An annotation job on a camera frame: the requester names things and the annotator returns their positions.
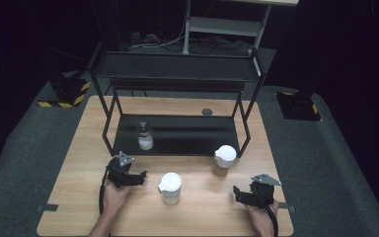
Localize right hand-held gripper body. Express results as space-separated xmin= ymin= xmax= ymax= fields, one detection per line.
xmin=247 ymin=173 xmax=282 ymax=209

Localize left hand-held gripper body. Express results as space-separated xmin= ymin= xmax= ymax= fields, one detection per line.
xmin=106 ymin=150 xmax=136 ymax=190

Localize white-lidded jar with white contents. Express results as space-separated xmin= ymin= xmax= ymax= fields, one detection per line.
xmin=157 ymin=172 xmax=183 ymax=205

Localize white-lidded jar with brown contents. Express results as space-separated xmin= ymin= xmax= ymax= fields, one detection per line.
xmin=212 ymin=144 xmax=238 ymax=178

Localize glass shaker with silver lid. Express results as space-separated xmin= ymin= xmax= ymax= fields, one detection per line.
xmin=135 ymin=120 xmax=155 ymax=152

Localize black metal shelf rack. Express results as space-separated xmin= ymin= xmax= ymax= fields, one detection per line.
xmin=88 ymin=42 xmax=266 ymax=158

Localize person's left hand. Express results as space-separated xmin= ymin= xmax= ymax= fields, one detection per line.
xmin=102 ymin=179 xmax=133 ymax=215

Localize person's right hand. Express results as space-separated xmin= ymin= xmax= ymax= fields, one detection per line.
xmin=244 ymin=198 xmax=280 ymax=232

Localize grey tape strip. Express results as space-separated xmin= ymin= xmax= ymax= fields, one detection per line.
xmin=36 ymin=202 xmax=60 ymax=213
xmin=274 ymin=201 xmax=297 ymax=213

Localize black base with yellow edge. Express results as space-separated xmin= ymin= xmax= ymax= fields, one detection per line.
xmin=274 ymin=90 xmax=322 ymax=122

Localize black base with yellow stripes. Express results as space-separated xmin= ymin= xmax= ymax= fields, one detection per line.
xmin=38 ymin=73 xmax=92 ymax=109

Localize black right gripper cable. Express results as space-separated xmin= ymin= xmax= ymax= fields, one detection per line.
xmin=264 ymin=202 xmax=280 ymax=237

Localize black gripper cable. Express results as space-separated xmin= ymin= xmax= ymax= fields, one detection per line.
xmin=98 ymin=165 xmax=110 ymax=215
xmin=264 ymin=202 xmax=280 ymax=237

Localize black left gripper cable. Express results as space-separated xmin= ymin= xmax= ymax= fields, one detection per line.
xmin=98 ymin=165 xmax=110 ymax=215

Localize white floor cable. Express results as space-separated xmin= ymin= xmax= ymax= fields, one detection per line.
xmin=127 ymin=19 xmax=189 ymax=50

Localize black floor cables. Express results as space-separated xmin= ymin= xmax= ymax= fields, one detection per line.
xmin=159 ymin=37 xmax=246 ymax=55

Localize white metal desk frame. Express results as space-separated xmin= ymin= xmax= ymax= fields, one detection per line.
xmin=182 ymin=0 xmax=300 ymax=55

